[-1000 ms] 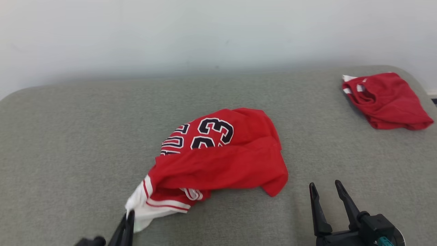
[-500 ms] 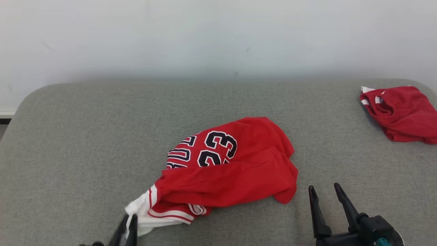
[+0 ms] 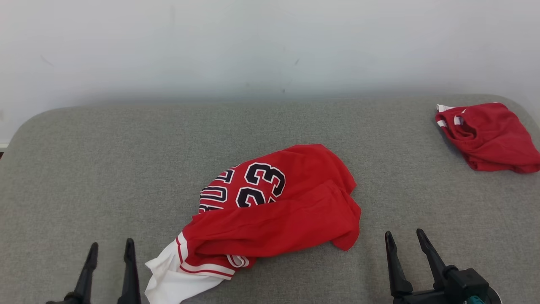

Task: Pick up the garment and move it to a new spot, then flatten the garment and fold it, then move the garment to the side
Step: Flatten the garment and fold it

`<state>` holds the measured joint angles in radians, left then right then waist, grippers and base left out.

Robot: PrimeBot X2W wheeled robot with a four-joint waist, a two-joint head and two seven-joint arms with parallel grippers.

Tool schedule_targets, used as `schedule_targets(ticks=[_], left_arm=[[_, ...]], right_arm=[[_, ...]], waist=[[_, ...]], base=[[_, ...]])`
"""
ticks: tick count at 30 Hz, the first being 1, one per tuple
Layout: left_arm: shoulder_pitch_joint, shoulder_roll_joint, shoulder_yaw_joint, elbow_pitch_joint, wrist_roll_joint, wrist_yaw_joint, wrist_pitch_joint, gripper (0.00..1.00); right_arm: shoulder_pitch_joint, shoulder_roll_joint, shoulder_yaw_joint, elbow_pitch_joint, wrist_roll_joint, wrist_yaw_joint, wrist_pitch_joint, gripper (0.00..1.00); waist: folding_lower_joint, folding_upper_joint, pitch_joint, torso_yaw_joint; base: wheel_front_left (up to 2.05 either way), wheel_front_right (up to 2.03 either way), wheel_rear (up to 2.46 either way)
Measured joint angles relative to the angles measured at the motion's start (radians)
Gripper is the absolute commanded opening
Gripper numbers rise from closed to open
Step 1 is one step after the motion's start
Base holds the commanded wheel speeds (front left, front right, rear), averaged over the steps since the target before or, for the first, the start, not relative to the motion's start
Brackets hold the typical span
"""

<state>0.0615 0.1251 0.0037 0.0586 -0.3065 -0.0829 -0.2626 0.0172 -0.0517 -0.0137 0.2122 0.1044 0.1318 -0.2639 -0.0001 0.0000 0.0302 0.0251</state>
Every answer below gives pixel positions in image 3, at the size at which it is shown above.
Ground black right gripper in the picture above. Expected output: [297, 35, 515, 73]
[385, 228, 448, 304]

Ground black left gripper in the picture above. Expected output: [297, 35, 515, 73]
[46, 238, 142, 304]

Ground red white basketball jersey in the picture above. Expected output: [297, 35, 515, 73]
[145, 144, 362, 304]

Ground red shorts with white stripe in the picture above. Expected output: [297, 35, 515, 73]
[435, 102, 540, 174]

